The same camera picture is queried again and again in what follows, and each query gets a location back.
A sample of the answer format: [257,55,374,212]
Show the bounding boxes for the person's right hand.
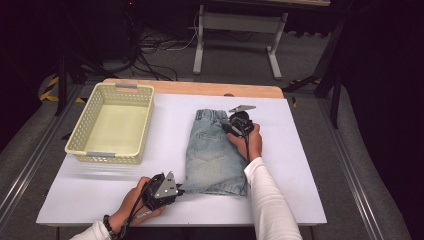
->
[227,123,263,163]

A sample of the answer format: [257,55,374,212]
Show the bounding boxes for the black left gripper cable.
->
[119,176,158,239]

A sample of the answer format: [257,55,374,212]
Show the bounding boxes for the person's left hand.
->
[109,176,166,234]

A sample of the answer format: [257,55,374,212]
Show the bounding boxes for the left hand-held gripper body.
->
[141,171,183,212]

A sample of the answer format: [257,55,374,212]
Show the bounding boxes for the aluminium floor rail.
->
[316,98,388,240]
[0,83,84,221]

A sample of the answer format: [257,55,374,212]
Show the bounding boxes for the dark bead bracelet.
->
[102,214,118,240]

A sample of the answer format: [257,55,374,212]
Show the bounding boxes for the white metal table frame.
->
[192,0,331,81]

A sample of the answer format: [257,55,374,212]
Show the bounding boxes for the black stand with slanted legs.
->
[54,49,118,118]

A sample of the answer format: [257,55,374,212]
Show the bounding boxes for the bundle of floor cables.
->
[129,6,201,81]

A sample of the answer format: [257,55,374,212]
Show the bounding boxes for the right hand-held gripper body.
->
[222,104,257,138]

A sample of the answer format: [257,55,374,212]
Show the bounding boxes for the dark curtain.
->
[343,0,424,240]

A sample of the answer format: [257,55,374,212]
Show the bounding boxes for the pale yellow plastic basket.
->
[64,82,155,165]

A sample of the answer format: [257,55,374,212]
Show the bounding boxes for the light blue denim shorts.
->
[181,108,249,197]

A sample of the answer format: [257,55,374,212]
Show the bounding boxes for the black stand with tall post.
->
[283,16,348,129]

